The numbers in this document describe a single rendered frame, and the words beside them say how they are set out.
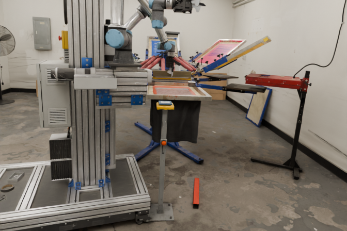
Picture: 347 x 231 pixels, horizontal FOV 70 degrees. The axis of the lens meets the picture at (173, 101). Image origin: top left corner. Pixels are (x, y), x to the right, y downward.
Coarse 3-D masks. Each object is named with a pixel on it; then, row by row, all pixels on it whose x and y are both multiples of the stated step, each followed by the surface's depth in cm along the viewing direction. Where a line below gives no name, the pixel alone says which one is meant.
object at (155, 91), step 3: (153, 87) 264; (156, 87) 265; (159, 87) 265; (162, 87) 267; (165, 87) 268; (168, 87) 269; (153, 90) 246; (156, 90) 246; (159, 90) 247; (162, 90) 248; (165, 90) 249; (168, 90) 250; (171, 90) 251; (156, 93) 231; (159, 93) 231; (162, 93) 232; (165, 93) 233; (168, 93) 234; (171, 93) 234; (174, 93) 235
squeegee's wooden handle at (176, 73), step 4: (156, 72) 258; (160, 72) 258; (164, 72) 259; (176, 72) 260; (180, 72) 260; (184, 72) 261; (188, 72) 261; (160, 76) 259; (164, 76) 260; (168, 76) 260; (172, 76) 261; (176, 76) 261; (180, 76) 261; (184, 76) 262; (188, 76) 262
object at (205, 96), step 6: (156, 84) 280; (162, 84) 280; (168, 84) 281; (174, 84) 282; (180, 84) 282; (186, 84) 283; (198, 90) 249; (150, 96) 206; (156, 96) 206; (162, 96) 207; (168, 96) 208; (174, 96) 208; (180, 96) 209; (186, 96) 209; (192, 96) 210; (198, 96) 210; (204, 96) 211; (210, 96) 211
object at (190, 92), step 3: (171, 87) 270; (174, 87) 271; (177, 87) 272; (180, 87) 273; (183, 87) 274; (186, 87) 275; (189, 87) 276; (174, 90) 252; (177, 90) 253; (180, 90) 254; (183, 90) 254; (186, 90) 255; (189, 90) 256; (177, 93) 236; (180, 93) 237; (183, 93) 238; (186, 93) 239; (189, 93) 239; (192, 93) 240
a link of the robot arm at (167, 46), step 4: (144, 12) 230; (148, 16) 227; (156, 32) 233; (160, 32) 231; (164, 32) 234; (160, 36) 233; (164, 36) 233; (160, 40) 236; (164, 40) 234; (164, 44) 235; (168, 44) 235; (164, 48) 237; (168, 48) 236
